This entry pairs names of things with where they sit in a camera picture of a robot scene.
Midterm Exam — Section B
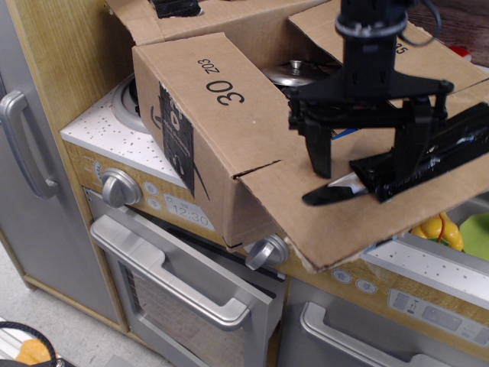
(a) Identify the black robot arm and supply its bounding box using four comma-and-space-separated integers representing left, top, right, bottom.
284, 1, 454, 179

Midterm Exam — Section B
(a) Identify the grey fridge door handle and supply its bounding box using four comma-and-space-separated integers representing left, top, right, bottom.
1, 90, 60, 200

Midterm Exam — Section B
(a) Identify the large cardboard box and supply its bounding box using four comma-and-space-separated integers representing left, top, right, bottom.
108, 1, 488, 271

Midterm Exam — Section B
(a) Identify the silver right oven knob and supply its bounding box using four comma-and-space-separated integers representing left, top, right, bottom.
244, 234, 290, 271

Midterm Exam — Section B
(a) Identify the grey dishwasher door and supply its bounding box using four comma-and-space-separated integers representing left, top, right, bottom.
277, 278, 488, 367

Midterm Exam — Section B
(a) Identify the silver left oven knob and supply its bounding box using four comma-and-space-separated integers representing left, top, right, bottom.
102, 167, 142, 209

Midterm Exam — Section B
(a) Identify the grey toy oven door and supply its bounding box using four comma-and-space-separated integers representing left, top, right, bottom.
89, 213, 287, 367

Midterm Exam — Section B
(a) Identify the yellow toy bell pepper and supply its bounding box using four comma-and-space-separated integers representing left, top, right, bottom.
410, 212, 465, 252

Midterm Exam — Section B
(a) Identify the silver toy sink basin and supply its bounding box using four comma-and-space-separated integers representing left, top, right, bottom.
403, 193, 488, 281

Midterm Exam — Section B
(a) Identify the orange object on floor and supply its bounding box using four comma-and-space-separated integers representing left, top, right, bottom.
15, 339, 51, 365

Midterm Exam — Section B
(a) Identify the silver oven knob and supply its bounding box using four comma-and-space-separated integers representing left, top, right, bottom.
244, 234, 290, 271
102, 167, 142, 209

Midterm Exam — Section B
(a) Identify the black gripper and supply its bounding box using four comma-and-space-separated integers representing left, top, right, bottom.
285, 21, 454, 181

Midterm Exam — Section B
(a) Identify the grey toy fridge door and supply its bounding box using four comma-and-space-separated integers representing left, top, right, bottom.
1, 2, 119, 326

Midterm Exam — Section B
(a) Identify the silver pot lid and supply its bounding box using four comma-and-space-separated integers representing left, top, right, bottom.
262, 60, 328, 88

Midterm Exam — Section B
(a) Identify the green toy lettuce leaf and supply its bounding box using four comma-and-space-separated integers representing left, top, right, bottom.
460, 213, 489, 261

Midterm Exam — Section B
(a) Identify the black cable on floor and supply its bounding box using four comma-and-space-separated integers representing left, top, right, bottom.
0, 321, 58, 367

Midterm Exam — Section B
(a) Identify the grey toy stove burner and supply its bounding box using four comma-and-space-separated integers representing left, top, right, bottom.
112, 75, 149, 135

